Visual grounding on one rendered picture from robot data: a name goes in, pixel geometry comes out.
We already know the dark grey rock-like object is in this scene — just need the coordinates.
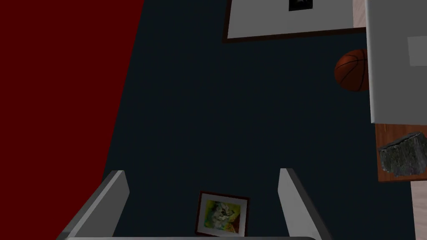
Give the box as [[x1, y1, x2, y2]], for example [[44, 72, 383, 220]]
[[379, 132, 427, 177]]

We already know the brown wooden table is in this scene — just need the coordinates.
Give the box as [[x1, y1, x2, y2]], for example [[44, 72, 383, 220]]
[[375, 123, 427, 183]]

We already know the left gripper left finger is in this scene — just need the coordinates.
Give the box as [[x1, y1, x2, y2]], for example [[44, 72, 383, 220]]
[[56, 170, 130, 239]]

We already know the framed yellow-green picture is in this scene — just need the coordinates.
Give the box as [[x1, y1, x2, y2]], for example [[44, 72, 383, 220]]
[[195, 190, 250, 238]]

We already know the large dark-framed white picture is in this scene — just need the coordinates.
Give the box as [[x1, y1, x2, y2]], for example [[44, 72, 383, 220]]
[[222, 0, 367, 44]]

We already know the orange basketball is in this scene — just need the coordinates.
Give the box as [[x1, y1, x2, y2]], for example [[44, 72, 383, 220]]
[[334, 49, 369, 92]]

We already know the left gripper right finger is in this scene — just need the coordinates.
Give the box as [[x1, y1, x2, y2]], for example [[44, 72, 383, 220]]
[[278, 168, 332, 240]]

